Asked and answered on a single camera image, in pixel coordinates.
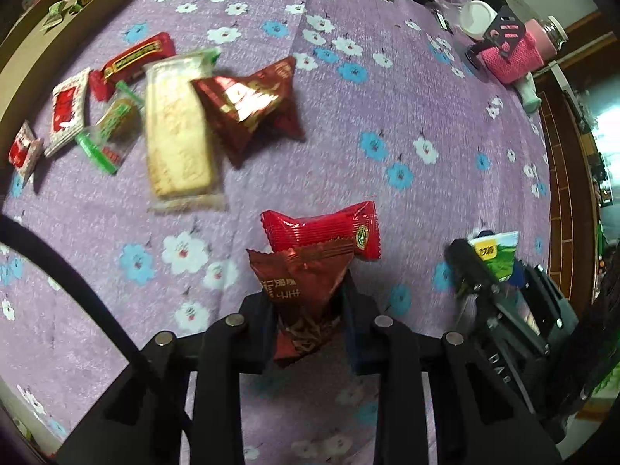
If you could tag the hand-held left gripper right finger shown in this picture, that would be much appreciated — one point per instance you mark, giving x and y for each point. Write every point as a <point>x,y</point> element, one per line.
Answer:
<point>349,334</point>

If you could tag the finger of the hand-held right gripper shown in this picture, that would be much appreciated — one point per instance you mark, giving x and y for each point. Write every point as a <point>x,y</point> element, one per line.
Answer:
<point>547,295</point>
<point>467,266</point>

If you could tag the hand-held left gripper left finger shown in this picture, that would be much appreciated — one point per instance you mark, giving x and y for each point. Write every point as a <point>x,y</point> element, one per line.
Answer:
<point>270,334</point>

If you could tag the green and white snack packet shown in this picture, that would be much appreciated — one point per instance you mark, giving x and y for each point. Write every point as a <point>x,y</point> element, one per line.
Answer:
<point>499,252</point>

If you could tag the dark red triangular snack packet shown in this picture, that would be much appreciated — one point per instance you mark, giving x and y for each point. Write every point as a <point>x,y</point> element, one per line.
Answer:
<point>281,77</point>
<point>232,116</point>
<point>300,281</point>

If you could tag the clear green-edged snack packet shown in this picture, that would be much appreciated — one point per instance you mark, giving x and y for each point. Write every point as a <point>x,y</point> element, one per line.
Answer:
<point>114,121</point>

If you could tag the long red snack packet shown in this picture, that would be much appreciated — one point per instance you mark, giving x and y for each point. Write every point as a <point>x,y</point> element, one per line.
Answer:
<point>138,55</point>

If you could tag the cardboard box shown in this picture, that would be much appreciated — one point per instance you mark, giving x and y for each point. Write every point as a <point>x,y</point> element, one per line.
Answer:
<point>72,24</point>

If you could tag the bright red pillow snack packet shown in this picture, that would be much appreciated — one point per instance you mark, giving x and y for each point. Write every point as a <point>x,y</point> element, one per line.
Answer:
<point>319,227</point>

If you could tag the small white green bottle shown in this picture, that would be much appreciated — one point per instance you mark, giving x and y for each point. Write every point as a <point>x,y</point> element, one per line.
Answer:
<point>528,94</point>

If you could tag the purple floral blanket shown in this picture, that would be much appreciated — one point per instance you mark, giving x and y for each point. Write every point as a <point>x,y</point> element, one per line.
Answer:
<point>339,131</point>

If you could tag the bottle with pink knitted sleeve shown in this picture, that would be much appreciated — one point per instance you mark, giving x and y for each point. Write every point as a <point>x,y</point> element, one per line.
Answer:
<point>513,60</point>

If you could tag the cream cracker packet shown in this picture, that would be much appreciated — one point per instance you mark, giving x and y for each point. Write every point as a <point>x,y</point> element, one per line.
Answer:
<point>177,140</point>

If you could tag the black phone stand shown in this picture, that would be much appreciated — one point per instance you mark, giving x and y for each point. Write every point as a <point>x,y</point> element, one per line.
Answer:
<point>506,31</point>

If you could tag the small black tool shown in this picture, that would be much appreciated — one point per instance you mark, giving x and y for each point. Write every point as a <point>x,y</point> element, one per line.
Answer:
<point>444,22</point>

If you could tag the white round container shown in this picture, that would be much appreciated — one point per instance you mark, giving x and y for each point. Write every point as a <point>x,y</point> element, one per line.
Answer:
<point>477,19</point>

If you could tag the clear plastic cup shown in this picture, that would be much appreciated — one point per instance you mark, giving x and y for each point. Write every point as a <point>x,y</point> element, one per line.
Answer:
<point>453,0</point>

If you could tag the large white red snack packet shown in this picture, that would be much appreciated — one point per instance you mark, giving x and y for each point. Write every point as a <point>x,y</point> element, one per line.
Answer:
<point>68,106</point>

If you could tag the small white red snack packet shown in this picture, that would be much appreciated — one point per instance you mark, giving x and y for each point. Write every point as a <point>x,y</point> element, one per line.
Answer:
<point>24,150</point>

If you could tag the wooden bed frame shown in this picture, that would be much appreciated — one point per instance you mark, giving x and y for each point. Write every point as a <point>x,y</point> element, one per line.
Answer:
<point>566,164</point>

